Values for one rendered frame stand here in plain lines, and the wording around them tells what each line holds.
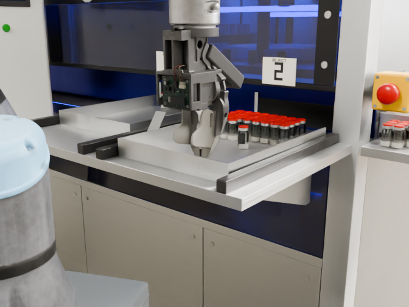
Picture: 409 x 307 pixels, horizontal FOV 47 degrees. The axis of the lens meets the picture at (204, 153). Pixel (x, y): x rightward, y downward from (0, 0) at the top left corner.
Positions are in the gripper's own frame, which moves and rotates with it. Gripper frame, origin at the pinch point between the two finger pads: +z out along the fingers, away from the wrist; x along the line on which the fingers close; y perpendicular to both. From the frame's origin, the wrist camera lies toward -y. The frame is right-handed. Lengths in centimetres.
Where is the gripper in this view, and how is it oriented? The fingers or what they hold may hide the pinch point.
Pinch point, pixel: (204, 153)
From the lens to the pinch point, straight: 77.0
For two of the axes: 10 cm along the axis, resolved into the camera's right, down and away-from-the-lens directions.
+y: -6.3, 2.2, -7.4
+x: 7.8, 1.7, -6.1
